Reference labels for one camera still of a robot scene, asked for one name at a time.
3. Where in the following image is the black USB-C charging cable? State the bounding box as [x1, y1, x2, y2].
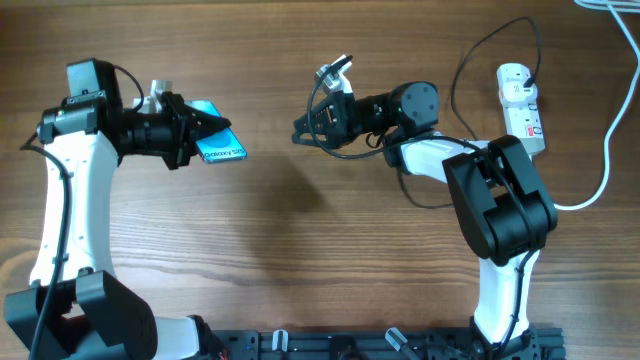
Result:
[394, 16, 544, 210]

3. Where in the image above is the white power strip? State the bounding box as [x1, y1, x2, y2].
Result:
[496, 63, 545, 157]

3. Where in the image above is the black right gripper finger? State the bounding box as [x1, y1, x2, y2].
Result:
[292, 110, 330, 138]
[291, 132, 328, 148]

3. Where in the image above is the smartphone with teal screen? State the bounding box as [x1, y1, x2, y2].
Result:
[186, 100, 247, 164]

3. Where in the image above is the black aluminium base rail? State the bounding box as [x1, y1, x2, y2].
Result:
[202, 327, 567, 360]

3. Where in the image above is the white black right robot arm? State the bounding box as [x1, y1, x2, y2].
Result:
[292, 81, 557, 352]

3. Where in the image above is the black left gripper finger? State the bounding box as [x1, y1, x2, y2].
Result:
[186, 102, 231, 138]
[179, 130, 204, 167]

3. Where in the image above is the white USB charger plug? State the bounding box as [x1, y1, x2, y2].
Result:
[499, 81, 538, 107]

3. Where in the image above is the black right camera cable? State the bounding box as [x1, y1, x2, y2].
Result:
[305, 55, 539, 351]

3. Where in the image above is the white power strip cord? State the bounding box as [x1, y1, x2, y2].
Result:
[552, 0, 640, 212]

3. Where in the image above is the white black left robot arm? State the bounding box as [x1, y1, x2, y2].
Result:
[4, 90, 231, 359]

